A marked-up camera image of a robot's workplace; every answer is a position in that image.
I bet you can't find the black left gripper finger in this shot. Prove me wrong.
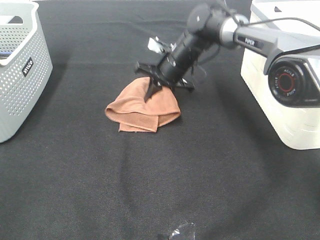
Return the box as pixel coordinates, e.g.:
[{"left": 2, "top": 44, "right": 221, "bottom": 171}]
[{"left": 144, "top": 77, "right": 162, "bottom": 102}]

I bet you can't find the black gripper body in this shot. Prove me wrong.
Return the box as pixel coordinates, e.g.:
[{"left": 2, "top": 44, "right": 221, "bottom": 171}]
[{"left": 134, "top": 31, "right": 208, "bottom": 92}]

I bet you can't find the brown towel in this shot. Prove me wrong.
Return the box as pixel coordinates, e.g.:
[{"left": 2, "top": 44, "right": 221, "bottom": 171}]
[{"left": 104, "top": 77, "right": 181, "bottom": 133}]

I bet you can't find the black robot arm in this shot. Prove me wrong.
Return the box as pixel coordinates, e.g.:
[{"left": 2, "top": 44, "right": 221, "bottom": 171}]
[{"left": 135, "top": 0, "right": 320, "bottom": 108}]

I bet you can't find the grey perforated basket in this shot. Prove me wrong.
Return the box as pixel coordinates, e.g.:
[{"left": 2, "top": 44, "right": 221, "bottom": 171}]
[{"left": 0, "top": 0, "right": 53, "bottom": 143}]

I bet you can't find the clear tape piece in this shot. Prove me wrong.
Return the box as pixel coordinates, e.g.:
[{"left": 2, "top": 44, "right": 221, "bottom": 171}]
[{"left": 156, "top": 222, "right": 196, "bottom": 240}]

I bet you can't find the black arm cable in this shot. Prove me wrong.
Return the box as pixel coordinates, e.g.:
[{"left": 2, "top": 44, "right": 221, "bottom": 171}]
[{"left": 214, "top": 0, "right": 320, "bottom": 33}]

